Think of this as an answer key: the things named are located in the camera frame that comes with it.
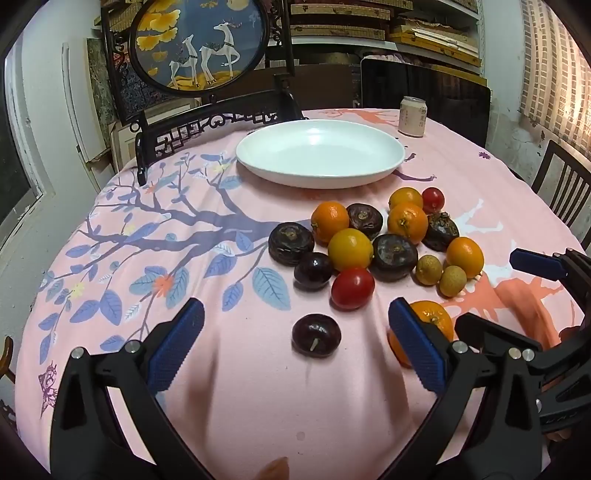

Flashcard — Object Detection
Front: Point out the white panel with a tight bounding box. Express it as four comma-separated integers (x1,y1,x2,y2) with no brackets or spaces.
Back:
61,43,114,164

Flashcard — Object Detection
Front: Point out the large yellow tomato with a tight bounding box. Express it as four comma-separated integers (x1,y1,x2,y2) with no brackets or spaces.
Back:
328,228,374,272

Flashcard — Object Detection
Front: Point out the person's left hand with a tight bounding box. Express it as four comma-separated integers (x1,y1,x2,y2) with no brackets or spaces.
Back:
257,457,290,480

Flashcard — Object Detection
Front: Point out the dark flat panel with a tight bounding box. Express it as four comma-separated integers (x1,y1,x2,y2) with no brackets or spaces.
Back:
360,56,491,149

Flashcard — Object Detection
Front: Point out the small red cherry tomato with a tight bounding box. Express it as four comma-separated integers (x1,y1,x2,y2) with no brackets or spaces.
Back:
421,187,445,213

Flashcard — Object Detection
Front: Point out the small orange-yellow tomato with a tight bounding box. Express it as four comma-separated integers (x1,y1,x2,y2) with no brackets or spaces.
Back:
388,188,424,213

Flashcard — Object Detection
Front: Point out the deer painting table screen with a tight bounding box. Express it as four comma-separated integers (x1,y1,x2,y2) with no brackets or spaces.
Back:
100,0,309,186

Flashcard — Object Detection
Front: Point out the brown wooden chair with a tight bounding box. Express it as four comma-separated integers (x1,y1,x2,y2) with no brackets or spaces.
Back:
0,336,17,416

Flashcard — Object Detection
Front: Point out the pink drink can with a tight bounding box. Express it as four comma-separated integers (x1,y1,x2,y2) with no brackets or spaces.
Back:
398,96,428,138

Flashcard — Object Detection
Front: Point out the white shelf unit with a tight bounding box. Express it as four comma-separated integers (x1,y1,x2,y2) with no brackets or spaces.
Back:
286,0,486,75

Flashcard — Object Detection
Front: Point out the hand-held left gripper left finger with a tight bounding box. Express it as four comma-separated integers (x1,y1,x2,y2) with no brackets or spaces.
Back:
50,298,218,480

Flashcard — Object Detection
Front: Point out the dark wooden chair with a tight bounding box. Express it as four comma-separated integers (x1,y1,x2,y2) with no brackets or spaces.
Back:
531,140,591,228

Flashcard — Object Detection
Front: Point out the stack of bamboo mats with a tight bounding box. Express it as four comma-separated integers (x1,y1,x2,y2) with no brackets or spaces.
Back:
288,0,393,42

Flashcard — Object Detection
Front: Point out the orange mandarin with stem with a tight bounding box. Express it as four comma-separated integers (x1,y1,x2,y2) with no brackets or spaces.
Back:
387,203,429,245

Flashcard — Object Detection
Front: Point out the pink printed tablecloth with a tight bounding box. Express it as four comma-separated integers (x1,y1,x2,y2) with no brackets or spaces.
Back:
14,108,591,480

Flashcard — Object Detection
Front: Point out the brick pattern curtain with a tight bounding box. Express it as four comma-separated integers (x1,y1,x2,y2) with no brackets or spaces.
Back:
521,0,591,155

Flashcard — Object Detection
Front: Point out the white oval plate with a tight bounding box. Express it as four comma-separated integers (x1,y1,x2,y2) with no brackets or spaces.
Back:
235,119,406,190

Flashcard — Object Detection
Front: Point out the tan longan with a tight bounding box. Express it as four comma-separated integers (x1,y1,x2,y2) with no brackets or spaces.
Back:
416,255,444,286
438,266,468,297

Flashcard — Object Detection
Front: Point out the dark red cherry with stem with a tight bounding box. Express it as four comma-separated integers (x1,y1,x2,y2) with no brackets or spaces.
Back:
291,314,342,358

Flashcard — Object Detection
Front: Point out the dark water chestnut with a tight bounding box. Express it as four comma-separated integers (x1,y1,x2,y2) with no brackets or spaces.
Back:
422,211,460,252
268,222,315,267
346,203,384,241
369,234,419,282

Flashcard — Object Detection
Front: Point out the stack of yellow flat boxes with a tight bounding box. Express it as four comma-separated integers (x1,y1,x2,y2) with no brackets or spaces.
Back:
387,17,483,69

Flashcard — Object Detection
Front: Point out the marbled picture frame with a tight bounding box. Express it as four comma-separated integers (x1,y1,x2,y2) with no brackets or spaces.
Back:
87,38,116,126

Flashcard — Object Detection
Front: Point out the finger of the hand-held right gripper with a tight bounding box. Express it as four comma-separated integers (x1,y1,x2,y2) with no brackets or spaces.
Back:
456,313,591,388
510,248,591,301

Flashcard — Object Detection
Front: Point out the orange tomato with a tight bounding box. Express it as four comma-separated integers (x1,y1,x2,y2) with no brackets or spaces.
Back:
445,237,485,279

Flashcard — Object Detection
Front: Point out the large red tomato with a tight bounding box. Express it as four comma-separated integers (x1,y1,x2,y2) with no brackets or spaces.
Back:
331,268,376,310

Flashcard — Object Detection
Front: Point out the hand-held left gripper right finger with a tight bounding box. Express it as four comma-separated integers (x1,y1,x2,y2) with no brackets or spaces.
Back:
383,298,550,480

